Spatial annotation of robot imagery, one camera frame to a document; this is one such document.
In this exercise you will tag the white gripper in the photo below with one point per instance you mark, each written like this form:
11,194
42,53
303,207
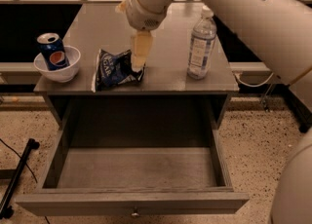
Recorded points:
140,13

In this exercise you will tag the blue chip bag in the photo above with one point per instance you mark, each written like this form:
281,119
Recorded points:
114,70

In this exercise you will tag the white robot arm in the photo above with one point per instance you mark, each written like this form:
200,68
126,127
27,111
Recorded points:
279,32

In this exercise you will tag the open grey drawer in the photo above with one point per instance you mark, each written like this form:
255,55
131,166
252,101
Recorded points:
159,154

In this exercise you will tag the clear plastic water bottle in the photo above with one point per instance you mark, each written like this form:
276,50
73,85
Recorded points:
202,42

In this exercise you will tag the blue pepsi can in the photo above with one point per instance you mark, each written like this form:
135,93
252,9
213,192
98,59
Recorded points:
51,47

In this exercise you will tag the white bowl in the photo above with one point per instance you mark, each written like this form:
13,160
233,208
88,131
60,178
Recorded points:
62,75

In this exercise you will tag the black stand leg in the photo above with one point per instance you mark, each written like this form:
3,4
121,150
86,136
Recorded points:
6,210

